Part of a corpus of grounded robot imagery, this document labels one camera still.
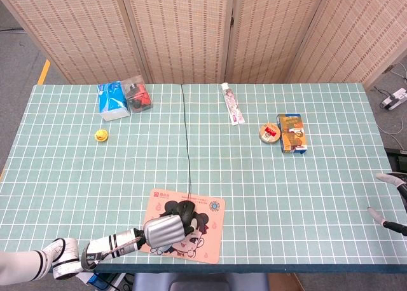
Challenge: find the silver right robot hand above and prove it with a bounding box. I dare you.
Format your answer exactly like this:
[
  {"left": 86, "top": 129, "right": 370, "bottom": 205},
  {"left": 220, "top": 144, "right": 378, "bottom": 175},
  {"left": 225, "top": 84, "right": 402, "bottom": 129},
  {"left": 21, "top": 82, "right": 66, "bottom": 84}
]
[{"left": 367, "top": 172, "right": 407, "bottom": 237}]

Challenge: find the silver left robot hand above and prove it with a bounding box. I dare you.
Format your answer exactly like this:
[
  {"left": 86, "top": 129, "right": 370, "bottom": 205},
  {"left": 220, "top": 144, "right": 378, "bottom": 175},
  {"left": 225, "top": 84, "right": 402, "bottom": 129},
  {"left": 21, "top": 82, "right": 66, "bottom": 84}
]
[{"left": 142, "top": 213, "right": 195, "bottom": 248}]

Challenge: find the black computer mouse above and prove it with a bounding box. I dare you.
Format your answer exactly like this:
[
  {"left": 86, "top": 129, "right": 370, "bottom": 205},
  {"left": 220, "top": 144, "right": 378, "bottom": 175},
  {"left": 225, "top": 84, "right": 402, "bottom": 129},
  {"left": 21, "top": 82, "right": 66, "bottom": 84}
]
[{"left": 176, "top": 200, "right": 197, "bottom": 236}]

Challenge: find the black mouse cable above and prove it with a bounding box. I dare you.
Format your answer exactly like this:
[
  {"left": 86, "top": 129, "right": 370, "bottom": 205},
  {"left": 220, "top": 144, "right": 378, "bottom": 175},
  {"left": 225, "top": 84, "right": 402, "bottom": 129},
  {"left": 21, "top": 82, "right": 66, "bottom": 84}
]
[{"left": 180, "top": 83, "right": 193, "bottom": 203}]

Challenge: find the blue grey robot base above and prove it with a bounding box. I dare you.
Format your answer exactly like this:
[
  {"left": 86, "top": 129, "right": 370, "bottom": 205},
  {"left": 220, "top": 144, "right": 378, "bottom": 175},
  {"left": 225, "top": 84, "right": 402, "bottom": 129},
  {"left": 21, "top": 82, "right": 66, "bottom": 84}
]
[{"left": 132, "top": 271, "right": 270, "bottom": 291}]

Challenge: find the cartoon girl mouse pad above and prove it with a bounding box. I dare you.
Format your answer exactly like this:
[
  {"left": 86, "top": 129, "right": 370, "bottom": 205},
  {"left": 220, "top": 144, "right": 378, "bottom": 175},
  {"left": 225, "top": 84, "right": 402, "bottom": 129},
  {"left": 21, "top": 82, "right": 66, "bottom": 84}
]
[{"left": 137, "top": 188, "right": 226, "bottom": 265}]

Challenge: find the black device beside table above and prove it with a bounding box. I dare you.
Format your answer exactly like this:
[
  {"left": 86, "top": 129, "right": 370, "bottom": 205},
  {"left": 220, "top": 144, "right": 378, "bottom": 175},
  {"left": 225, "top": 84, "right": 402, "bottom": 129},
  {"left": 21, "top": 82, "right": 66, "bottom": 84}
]
[{"left": 383, "top": 147, "right": 407, "bottom": 173}]

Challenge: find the white power strip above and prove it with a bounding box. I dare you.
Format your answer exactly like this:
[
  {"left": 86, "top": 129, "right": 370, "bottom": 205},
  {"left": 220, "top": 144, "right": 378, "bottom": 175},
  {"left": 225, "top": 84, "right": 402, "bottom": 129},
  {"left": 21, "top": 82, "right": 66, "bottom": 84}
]
[{"left": 380, "top": 87, "right": 407, "bottom": 111}]

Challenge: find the blue box under table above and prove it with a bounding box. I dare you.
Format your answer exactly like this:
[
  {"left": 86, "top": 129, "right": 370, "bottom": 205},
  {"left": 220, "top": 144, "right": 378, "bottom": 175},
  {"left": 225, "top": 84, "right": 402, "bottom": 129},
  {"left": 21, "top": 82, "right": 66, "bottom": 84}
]
[{"left": 88, "top": 273, "right": 121, "bottom": 289}]

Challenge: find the green checked tablecloth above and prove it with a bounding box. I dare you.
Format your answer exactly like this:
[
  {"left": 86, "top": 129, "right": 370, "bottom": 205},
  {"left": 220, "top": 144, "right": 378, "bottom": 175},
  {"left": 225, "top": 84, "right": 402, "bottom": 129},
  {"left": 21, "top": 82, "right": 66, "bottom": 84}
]
[{"left": 0, "top": 83, "right": 407, "bottom": 274}]

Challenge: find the blue and orange carton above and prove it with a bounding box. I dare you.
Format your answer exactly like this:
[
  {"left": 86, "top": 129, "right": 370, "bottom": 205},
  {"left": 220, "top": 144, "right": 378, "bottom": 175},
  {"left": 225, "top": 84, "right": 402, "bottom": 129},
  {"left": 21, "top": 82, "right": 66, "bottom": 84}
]
[{"left": 275, "top": 113, "right": 308, "bottom": 154}]

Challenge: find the round gold tin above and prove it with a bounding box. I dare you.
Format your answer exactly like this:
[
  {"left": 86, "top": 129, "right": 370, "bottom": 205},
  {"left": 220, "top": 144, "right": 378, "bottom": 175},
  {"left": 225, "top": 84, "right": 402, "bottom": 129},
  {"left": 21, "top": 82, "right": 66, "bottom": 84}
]
[{"left": 258, "top": 123, "right": 283, "bottom": 144}]

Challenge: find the clear box of binder clips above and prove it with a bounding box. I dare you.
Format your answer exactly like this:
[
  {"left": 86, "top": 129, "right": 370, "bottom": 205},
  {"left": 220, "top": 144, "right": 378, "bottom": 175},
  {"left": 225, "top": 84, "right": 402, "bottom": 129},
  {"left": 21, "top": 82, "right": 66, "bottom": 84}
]
[{"left": 121, "top": 75, "right": 154, "bottom": 114}]

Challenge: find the blue tissue pack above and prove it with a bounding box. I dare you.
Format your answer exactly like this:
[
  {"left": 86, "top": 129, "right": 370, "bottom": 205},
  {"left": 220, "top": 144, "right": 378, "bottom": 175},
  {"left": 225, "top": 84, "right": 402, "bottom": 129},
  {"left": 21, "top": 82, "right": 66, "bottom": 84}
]
[{"left": 97, "top": 81, "right": 132, "bottom": 122}]

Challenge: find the white toothpaste tube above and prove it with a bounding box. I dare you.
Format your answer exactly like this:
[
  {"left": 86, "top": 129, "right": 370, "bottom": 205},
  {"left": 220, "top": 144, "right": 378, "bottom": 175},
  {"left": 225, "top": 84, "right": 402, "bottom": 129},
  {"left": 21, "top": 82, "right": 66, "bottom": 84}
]
[{"left": 220, "top": 82, "right": 245, "bottom": 126}]

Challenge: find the woven folding screen panel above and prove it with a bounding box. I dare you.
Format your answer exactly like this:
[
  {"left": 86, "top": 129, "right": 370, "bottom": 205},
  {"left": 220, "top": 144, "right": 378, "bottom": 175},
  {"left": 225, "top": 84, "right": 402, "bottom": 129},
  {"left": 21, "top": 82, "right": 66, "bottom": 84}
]
[
  {"left": 284, "top": 0, "right": 407, "bottom": 90},
  {"left": 0, "top": 0, "right": 150, "bottom": 85},
  {"left": 224, "top": 0, "right": 330, "bottom": 85},
  {"left": 119, "top": 0, "right": 238, "bottom": 85}
]

